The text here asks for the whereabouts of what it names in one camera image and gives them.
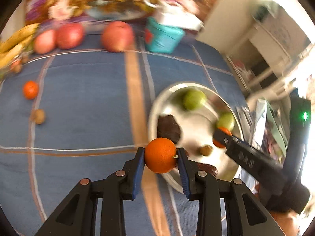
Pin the far small tangerine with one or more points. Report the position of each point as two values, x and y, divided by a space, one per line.
30 90

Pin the middle red apple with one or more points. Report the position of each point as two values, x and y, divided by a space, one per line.
70 36

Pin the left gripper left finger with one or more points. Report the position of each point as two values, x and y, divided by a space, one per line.
76 214

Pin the small green jujube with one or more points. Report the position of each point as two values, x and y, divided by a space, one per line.
227 121

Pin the pale pink apple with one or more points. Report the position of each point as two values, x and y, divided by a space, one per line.
45 42

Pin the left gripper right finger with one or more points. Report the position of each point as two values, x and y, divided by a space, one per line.
245 215

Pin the large orange tangerine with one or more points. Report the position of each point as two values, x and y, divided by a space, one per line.
219 138

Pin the large green jujube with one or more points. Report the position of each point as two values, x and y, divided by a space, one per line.
194 99

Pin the stemmed tangerine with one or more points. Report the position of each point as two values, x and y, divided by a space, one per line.
159 155

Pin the teal house-shaped box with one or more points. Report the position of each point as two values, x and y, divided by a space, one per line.
160 38

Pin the round dark red date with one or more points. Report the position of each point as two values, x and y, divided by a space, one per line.
168 128

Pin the brown longan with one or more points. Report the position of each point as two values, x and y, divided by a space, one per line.
206 150
39 116

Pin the round steel plate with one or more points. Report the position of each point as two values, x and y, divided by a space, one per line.
197 126

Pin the blue plaid tablecloth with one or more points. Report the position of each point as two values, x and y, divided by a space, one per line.
97 104

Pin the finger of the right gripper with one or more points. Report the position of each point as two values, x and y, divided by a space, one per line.
236 148

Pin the white lamp base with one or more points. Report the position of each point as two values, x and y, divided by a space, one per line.
174 15

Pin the large red apple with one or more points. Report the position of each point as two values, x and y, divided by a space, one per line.
117 36

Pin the wrinkled dark date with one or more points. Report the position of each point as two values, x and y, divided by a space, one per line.
209 169

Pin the banana bunch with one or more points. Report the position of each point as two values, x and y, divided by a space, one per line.
16 43

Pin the clear glass fruit bowl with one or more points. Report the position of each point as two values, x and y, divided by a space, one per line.
12 60

